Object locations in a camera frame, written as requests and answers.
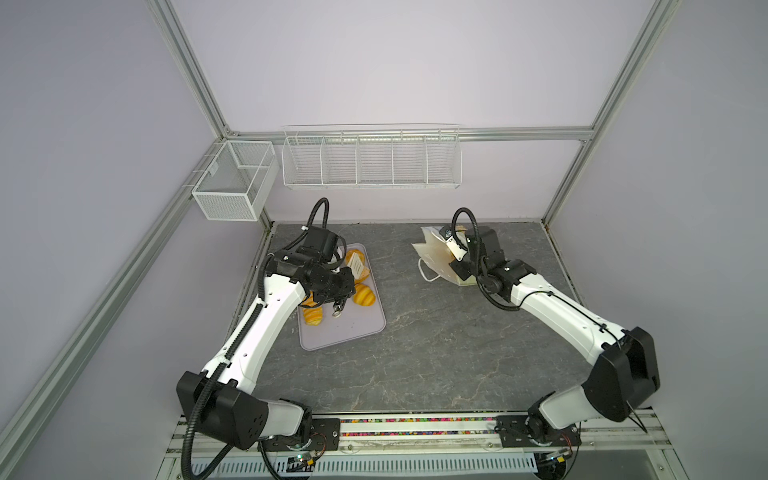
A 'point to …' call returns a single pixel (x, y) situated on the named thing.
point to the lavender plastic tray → (320, 328)
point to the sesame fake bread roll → (363, 275)
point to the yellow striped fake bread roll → (310, 301)
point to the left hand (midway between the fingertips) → (352, 294)
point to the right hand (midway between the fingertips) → (462, 250)
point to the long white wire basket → (422, 156)
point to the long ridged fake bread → (363, 295)
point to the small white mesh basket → (237, 183)
